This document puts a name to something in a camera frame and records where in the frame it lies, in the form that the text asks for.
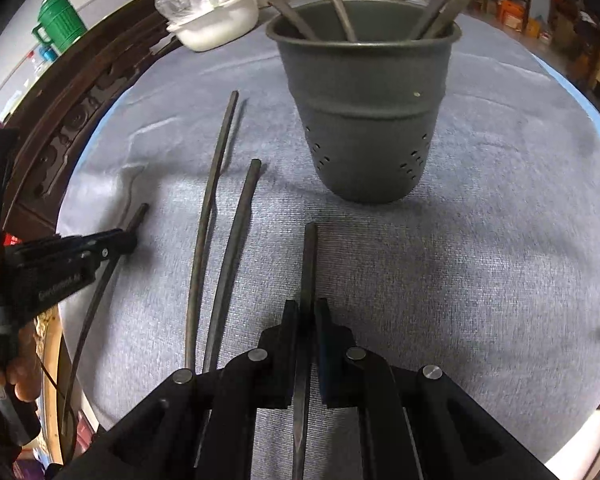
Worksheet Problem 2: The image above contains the clear water bottle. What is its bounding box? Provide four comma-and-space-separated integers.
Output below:
27, 42, 57, 70

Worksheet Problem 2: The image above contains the carved dark wooden sideboard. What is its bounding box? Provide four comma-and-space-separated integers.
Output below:
2, 15, 193, 242

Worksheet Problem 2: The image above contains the person's left hand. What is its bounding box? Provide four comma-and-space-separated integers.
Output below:
0, 324, 44, 413

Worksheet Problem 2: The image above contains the green thermos flask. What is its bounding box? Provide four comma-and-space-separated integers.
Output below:
32, 0, 89, 54

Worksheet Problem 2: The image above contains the grey perforated utensil holder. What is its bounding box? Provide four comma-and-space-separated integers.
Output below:
265, 0, 462, 205

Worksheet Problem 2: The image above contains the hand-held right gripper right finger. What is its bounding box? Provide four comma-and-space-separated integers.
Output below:
314, 298, 558, 480

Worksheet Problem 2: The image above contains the long dark metal chopstick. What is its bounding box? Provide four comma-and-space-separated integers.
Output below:
195, 158, 263, 377
183, 90, 240, 372
60, 203, 150, 461
291, 222, 320, 480

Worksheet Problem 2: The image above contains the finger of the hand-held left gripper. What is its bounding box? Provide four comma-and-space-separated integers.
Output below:
55, 228, 138, 264

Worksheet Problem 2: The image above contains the blue under cloth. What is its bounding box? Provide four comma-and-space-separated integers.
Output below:
67, 42, 600, 201

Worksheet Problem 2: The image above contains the grey tablecloth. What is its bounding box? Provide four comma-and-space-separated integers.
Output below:
55, 7, 600, 467

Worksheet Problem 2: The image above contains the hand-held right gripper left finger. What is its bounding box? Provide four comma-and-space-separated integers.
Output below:
70, 300, 300, 480

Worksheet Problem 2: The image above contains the orange cardboard box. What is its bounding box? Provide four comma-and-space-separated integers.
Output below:
494, 0, 532, 32

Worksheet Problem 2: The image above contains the white plastic bowl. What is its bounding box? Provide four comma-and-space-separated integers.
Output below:
167, 0, 260, 53

